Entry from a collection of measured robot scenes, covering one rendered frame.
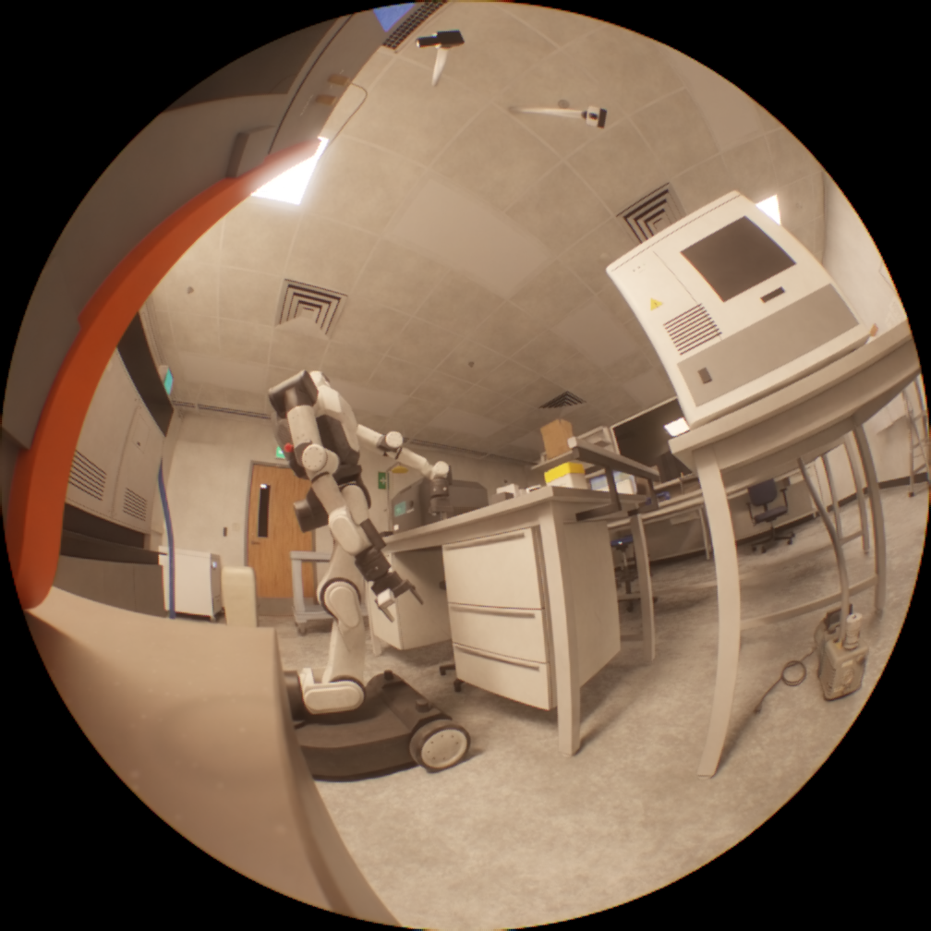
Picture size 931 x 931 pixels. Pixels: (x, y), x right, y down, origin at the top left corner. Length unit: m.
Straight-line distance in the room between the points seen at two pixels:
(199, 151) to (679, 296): 0.80
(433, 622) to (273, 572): 2.82
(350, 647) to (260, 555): 3.33
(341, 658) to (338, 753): 0.33
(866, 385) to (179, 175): 0.91
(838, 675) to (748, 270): 1.11
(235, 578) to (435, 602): 1.94
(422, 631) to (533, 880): 1.55
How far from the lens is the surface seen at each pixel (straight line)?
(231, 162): 0.22
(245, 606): 3.02
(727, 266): 0.83
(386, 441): 1.30
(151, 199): 0.16
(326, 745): 1.00
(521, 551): 0.89
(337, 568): 0.99
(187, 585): 3.76
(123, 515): 1.32
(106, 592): 1.10
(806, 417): 0.72
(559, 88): 2.21
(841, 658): 1.15
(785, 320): 0.75
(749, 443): 0.68
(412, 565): 1.81
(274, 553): 4.24
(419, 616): 1.85
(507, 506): 0.86
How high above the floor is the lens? 0.74
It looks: 19 degrees up
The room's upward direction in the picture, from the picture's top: 6 degrees counter-clockwise
